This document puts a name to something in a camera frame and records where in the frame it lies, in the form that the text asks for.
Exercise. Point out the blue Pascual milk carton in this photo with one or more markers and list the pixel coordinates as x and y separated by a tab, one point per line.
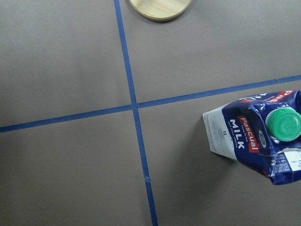
262	132

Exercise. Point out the wooden mug tree stand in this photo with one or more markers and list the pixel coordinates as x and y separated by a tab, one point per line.
160	10

